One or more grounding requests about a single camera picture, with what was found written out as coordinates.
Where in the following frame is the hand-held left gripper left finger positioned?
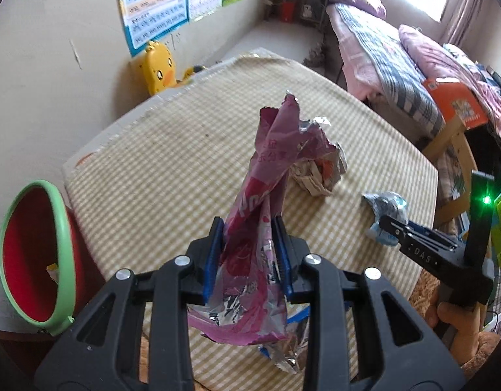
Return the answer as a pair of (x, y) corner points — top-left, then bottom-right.
(34, 217), (225, 391)

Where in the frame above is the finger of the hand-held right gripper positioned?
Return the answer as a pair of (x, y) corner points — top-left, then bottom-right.
(378, 215), (418, 250)
(406, 221), (459, 252)

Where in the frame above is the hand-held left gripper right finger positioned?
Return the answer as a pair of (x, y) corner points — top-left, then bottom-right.
(273, 215), (467, 391)

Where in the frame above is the blue white wrapper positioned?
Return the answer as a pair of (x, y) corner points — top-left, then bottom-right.
(361, 191), (409, 245)

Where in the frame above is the pink snack wrapper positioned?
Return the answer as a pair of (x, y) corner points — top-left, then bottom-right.
(187, 93), (341, 345)

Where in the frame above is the red bucket with green rim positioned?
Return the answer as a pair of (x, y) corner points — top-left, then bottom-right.
(0, 180), (89, 337)

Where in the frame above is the person's right hand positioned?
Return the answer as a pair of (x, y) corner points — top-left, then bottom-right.
(437, 303), (481, 365)

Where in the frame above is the brown plush fleece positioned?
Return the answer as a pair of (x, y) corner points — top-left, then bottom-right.
(408, 271), (501, 377)

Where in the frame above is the blue silver foil wrapper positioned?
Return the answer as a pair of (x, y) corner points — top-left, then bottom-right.
(258, 307), (313, 373)

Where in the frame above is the crumpled printed paper wrapper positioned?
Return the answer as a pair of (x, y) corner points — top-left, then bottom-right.
(290, 140), (349, 198)

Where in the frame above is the checked beige tablecloth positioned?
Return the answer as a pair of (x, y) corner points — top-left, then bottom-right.
(63, 55), (439, 391)

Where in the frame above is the orange box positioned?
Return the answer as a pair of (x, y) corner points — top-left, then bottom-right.
(422, 77), (490, 132)

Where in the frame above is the bed with plaid blanket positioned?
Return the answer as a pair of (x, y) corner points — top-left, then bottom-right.
(327, 2), (501, 164)

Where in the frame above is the cloth bundle on floor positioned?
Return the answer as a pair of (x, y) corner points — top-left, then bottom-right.
(302, 43), (329, 66)

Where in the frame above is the yellow duck toy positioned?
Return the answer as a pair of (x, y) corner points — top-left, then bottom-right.
(137, 41), (178, 97)

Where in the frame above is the pink curtain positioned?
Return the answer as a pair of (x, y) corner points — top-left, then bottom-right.
(441, 0), (492, 46)

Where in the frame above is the wooden chair frame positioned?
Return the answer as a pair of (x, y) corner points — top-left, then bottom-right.
(422, 120), (481, 223)

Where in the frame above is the blue bordered wall poster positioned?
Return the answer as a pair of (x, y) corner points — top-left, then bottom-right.
(113, 0), (191, 58)

